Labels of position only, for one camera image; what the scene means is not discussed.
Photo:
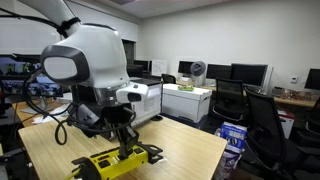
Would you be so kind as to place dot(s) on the left workstation monitor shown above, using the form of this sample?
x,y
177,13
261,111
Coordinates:
x,y
14,69

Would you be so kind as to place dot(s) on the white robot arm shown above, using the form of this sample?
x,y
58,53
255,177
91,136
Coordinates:
x,y
92,55

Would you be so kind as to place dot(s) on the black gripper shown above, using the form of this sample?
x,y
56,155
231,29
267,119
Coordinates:
x,y
117,124

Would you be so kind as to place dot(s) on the small black chair back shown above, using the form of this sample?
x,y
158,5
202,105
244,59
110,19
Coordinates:
x,y
167,78

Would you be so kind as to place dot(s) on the white storage box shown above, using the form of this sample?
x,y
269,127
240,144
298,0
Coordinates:
x,y
192,105

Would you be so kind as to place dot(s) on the blue white cardboard box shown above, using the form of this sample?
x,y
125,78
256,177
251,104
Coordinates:
x,y
235,137

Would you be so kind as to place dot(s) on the black chair right edge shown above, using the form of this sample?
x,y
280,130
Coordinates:
x,y
307,133

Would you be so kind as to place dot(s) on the white printer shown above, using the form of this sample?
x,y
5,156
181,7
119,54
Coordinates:
x,y
151,106

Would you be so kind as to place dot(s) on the wall thermostat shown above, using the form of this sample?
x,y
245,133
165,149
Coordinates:
x,y
294,79

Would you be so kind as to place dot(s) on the yellow power strip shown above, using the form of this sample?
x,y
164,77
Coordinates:
x,y
107,165

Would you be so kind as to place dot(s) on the black monitor far left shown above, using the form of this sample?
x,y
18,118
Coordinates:
x,y
184,67

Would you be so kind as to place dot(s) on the black mesh office chair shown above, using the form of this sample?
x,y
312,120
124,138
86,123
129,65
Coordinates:
x,y
229,103

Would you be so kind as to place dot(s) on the black monitor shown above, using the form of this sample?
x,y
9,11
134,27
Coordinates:
x,y
218,71
184,67
249,74

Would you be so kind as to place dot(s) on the grey desk fan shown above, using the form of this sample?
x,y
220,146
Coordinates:
x,y
197,69

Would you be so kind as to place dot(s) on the black office chair near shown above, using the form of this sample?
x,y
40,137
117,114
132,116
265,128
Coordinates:
x,y
265,138

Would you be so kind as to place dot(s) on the black monitor centre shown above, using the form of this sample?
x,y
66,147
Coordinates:
x,y
249,74

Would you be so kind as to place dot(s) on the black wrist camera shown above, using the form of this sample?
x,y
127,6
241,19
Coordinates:
x,y
86,120

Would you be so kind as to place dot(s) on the green object on box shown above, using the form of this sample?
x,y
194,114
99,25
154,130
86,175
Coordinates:
x,y
186,88

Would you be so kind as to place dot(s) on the black monitor right edge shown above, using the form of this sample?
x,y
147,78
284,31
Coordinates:
x,y
313,79

